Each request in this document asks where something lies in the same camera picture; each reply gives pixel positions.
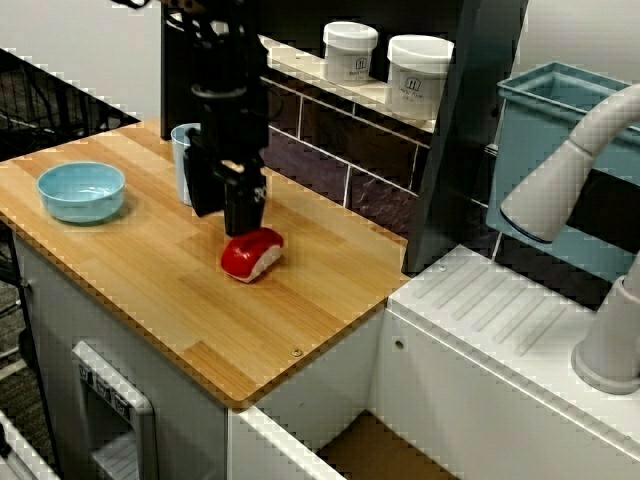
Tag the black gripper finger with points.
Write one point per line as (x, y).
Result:
(245, 210)
(205, 185)

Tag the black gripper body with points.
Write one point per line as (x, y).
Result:
(235, 135)

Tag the pale blue plastic cup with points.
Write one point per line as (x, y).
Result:
(179, 165)

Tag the red and white toy sushi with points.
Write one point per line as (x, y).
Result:
(245, 260)

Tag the light blue bowl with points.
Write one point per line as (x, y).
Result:
(80, 205)

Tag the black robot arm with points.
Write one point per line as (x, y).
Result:
(220, 50)

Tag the purple tile backsplash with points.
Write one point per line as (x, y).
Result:
(325, 165)

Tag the small white plastic jar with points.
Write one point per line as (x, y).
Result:
(350, 55)

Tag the cream shelf board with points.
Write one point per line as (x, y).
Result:
(372, 95)

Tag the white plastic jar with label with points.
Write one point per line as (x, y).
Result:
(417, 75)

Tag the white toy kitchen cabinet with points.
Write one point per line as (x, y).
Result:
(50, 325)

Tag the teal plastic bin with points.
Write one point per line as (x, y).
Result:
(530, 150)

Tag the white toy sink unit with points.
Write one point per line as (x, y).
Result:
(475, 400)

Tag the grey toy faucet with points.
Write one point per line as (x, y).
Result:
(555, 190)

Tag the dark hutch frame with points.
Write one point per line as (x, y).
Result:
(450, 175)

